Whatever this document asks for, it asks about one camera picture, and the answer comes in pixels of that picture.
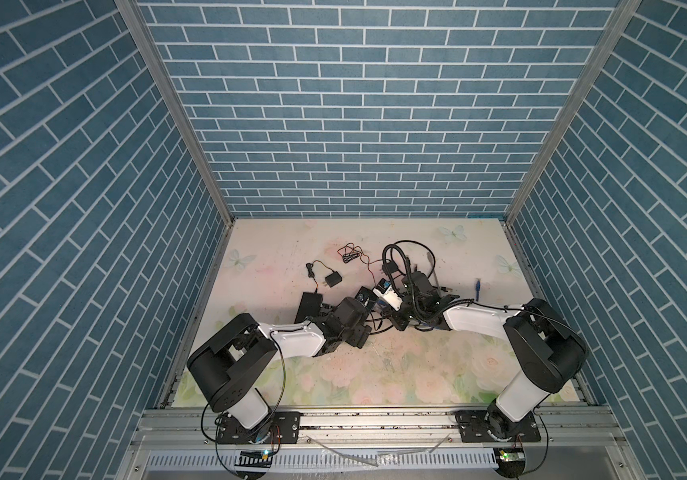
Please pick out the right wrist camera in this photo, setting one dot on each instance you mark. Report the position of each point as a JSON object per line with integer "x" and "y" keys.
{"x": 385, "y": 291}

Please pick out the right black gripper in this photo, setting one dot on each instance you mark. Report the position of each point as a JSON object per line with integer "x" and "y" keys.
{"x": 397, "y": 322}

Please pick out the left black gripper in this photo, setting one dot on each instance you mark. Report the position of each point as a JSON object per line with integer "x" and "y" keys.
{"x": 360, "y": 336}

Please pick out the black power adapter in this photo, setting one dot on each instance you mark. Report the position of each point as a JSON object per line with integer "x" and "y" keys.
{"x": 352, "y": 252}
{"x": 332, "y": 279}

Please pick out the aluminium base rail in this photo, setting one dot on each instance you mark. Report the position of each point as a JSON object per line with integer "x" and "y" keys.
{"x": 429, "y": 442}

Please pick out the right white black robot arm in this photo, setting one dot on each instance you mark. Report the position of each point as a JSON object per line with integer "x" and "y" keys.
{"x": 548, "y": 351}

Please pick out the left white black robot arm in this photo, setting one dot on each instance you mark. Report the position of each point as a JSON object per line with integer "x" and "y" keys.
{"x": 227, "y": 366}

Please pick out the black network switch blue ports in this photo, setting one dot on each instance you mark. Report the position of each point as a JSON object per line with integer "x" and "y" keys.
{"x": 309, "y": 307}

